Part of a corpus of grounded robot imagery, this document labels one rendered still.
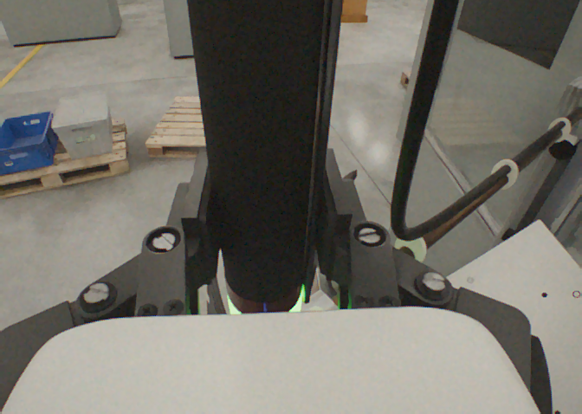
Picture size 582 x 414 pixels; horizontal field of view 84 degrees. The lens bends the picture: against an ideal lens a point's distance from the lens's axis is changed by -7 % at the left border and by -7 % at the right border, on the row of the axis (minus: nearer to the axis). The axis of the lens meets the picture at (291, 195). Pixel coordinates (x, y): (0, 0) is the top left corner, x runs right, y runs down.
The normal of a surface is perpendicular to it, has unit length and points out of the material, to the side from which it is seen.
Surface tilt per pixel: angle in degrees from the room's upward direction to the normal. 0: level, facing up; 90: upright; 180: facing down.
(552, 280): 50
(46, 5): 90
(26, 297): 0
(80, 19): 90
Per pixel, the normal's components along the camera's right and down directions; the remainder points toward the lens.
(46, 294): 0.03, -0.77
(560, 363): -0.75, -0.48
